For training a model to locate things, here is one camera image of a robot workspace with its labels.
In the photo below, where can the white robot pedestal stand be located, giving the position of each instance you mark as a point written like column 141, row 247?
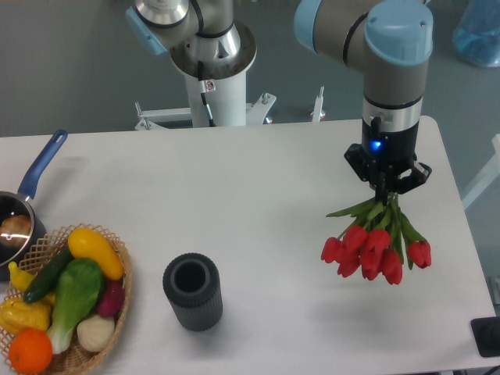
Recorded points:
column 215, row 77

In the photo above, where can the black device at edge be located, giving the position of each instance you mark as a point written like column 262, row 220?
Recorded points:
column 486, row 335

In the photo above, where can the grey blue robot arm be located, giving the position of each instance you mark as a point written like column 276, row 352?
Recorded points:
column 388, row 42

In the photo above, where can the woven wicker basket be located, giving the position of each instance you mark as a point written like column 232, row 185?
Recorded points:
column 76, row 359

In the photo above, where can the green cucumber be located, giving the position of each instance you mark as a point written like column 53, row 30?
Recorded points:
column 47, row 278

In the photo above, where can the yellow squash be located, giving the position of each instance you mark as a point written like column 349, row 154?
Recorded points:
column 84, row 242

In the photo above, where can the brown bread roll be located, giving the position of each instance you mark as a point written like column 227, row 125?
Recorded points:
column 15, row 231

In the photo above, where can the yellow corn cob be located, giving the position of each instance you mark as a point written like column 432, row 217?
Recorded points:
column 17, row 315

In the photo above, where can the green bok choy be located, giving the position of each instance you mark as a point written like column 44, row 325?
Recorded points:
column 76, row 294

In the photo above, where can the white garlic bulb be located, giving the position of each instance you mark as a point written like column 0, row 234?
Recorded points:
column 95, row 332

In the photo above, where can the white frame bar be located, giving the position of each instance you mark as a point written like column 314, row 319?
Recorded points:
column 486, row 176

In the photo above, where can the purple red radish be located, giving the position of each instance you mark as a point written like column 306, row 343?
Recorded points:
column 112, row 300

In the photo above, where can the orange fruit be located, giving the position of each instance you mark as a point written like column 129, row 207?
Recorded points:
column 30, row 352

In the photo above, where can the dark grey ribbed vase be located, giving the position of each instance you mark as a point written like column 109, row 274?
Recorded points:
column 191, row 283

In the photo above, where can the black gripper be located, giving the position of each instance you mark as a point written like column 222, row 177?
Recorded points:
column 387, row 160

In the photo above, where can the blue translucent bag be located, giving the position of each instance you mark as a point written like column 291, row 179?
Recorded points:
column 476, row 38

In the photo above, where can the blue handled saucepan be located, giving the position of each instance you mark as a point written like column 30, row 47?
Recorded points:
column 18, row 203

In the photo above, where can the red tulip bouquet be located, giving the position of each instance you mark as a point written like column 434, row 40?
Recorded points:
column 380, row 240

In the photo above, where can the yellow banana pepper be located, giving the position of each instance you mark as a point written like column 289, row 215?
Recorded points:
column 19, row 279

